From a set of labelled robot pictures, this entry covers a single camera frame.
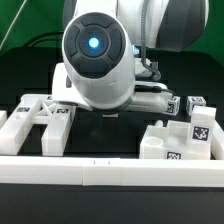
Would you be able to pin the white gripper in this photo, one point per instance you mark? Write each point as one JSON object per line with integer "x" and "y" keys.
{"x": 117, "y": 90}

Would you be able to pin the white chair seat part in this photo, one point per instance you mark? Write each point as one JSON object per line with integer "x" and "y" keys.
{"x": 175, "y": 141}

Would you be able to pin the white tagged cube left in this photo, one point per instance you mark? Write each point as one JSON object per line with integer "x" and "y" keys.
{"x": 173, "y": 106}

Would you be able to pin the white tagged cube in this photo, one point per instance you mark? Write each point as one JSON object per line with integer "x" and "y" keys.
{"x": 193, "y": 101}
{"x": 173, "y": 106}

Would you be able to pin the white tagged cube right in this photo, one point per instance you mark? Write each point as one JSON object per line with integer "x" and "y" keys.
{"x": 193, "y": 101}

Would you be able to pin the white right fence bar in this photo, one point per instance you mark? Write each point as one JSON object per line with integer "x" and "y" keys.
{"x": 217, "y": 143}

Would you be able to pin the white fence bar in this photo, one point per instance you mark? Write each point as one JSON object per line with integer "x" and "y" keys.
{"x": 217, "y": 143}
{"x": 3, "y": 118}
{"x": 115, "y": 172}

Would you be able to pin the white front fence bar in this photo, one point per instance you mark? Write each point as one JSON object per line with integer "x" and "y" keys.
{"x": 115, "y": 172}

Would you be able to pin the white left fence bar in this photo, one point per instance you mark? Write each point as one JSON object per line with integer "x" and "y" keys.
{"x": 3, "y": 118}

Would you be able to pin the white chair back frame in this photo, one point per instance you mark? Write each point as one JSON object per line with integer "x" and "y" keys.
{"x": 37, "y": 109}

